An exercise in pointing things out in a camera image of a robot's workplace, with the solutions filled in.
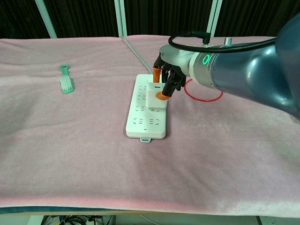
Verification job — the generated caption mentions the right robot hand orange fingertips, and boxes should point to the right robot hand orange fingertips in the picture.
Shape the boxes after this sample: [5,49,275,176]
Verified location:
[152,45,196,100]

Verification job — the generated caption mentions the white plug adapter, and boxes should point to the white plug adapter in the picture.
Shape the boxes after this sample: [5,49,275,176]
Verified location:
[145,79,169,109]

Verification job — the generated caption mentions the white power strip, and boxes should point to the white power strip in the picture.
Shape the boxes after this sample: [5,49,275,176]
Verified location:
[125,74,168,144]

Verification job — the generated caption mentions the dark pleated curtain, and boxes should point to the dark pleated curtain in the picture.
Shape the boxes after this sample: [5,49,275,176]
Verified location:
[0,0,300,39]

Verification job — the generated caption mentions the pink velvet table cloth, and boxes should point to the pink velvet table cloth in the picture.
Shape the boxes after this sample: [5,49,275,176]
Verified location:
[0,35,300,215]

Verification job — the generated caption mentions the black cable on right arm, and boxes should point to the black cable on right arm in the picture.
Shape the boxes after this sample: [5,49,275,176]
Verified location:
[168,31,278,53]

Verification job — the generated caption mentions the grey power strip cord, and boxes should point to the grey power strip cord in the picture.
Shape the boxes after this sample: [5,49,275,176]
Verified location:
[121,36,154,75]

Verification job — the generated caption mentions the thin red ring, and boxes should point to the thin red ring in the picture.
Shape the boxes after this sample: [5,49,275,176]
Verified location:
[184,78,224,102]

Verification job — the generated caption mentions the white screen frame post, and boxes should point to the white screen frame post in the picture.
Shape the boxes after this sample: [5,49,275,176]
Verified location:
[113,0,125,38]
[34,0,58,39]
[119,0,128,38]
[207,0,224,37]

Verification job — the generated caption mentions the green handled white bristle brush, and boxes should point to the green handled white bristle brush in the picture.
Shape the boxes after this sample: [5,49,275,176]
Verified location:
[60,64,76,95]

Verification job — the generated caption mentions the black floor cable bundle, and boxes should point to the black floor cable bundle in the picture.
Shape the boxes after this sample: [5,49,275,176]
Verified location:
[41,215,116,225]

